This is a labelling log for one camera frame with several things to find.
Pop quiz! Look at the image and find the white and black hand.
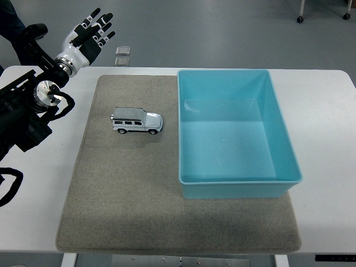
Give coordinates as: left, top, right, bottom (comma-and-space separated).
55, 7, 116, 68

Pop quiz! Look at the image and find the white toy car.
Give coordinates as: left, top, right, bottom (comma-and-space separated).
112, 107, 164, 136

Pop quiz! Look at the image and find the blue plastic box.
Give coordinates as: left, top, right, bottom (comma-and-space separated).
177, 68, 303, 200

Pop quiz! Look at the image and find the person's leg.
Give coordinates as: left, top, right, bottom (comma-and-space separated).
0, 0, 27, 38

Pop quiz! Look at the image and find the grey-brown felt mat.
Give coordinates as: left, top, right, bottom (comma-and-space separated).
55, 74, 303, 254

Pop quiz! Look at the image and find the white table leg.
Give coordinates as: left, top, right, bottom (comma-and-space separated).
61, 253, 77, 267
274, 254, 290, 267

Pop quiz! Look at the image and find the grey metal plate with screws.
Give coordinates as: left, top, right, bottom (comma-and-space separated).
111, 255, 251, 267

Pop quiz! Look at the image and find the black table control panel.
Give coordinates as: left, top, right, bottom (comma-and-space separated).
314, 254, 356, 263

